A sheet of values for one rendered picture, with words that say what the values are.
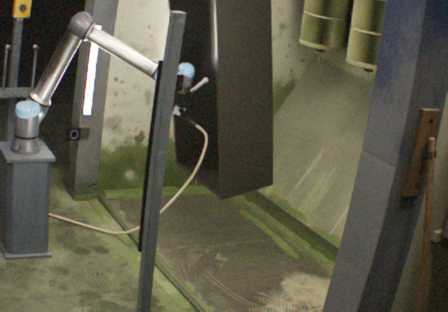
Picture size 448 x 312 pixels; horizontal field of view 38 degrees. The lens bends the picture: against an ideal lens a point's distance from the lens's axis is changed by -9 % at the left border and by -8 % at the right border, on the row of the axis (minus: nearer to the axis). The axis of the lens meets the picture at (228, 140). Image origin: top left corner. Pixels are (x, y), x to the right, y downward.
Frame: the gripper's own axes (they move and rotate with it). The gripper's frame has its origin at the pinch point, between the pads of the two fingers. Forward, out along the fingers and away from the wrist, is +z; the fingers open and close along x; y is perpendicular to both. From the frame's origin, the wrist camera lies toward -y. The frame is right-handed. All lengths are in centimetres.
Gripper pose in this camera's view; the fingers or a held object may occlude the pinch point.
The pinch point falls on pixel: (174, 111)
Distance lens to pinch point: 414.8
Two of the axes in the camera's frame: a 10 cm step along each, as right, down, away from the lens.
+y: 8.1, 5.2, -2.6
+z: -1.9, 6.7, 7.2
